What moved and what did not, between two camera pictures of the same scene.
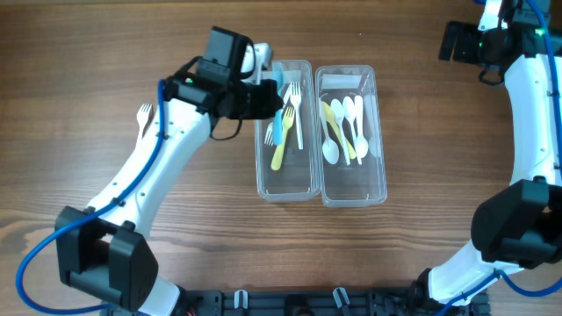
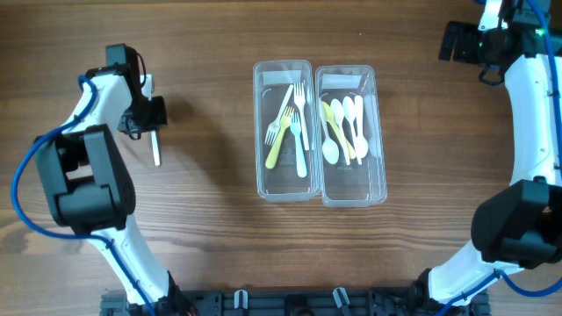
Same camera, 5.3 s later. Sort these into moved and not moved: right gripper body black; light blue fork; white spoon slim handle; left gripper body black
Moved: light blue fork; left gripper body black
Not moved: right gripper body black; white spoon slim handle
